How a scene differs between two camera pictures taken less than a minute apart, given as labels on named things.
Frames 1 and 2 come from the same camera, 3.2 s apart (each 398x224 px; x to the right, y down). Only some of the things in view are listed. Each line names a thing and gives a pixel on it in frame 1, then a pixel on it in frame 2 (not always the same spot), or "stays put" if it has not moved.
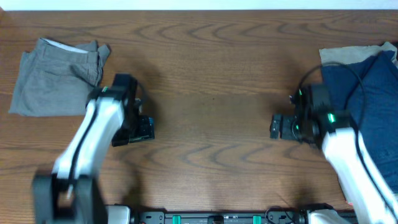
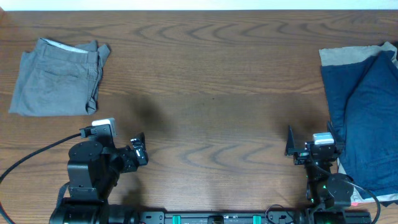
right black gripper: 280,127 -> 302,155
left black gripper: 143,131 -> 137,154
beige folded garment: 348,55 stays put
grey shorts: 55,79 stays put
